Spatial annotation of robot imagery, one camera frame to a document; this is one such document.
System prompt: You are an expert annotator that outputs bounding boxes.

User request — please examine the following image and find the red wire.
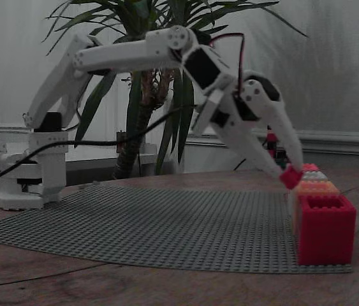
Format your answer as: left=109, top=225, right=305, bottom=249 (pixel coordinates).
left=209, top=33, right=245, bottom=94

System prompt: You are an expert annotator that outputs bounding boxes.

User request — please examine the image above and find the grey studded baseplate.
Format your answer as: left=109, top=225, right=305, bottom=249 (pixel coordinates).
left=0, top=186, right=354, bottom=275

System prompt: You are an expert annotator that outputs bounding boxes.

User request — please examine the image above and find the black cable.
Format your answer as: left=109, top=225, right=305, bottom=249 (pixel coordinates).
left=0, top=103, right=199, bottom=193

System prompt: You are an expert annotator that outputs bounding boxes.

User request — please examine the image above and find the orange plastic building block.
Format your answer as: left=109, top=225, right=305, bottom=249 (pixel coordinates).
left=292, top=180, right=341, bottom=233

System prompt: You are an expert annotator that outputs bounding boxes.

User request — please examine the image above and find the green potted palm plant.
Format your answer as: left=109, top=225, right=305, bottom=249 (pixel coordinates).
left=41, top=0, right=309, bottom=180

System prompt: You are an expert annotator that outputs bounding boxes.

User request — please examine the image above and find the small red brick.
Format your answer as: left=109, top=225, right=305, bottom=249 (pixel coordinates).
left=279, top=164, right=303, bottom=191

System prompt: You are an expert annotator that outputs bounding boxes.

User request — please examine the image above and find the white plastic building block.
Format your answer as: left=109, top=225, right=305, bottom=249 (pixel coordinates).
left=302, top=171, right=329, bottom=182

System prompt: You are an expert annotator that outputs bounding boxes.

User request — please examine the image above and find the red plastic building block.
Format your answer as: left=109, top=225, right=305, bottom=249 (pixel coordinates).
left=297, top=194, right=358, bottom=266

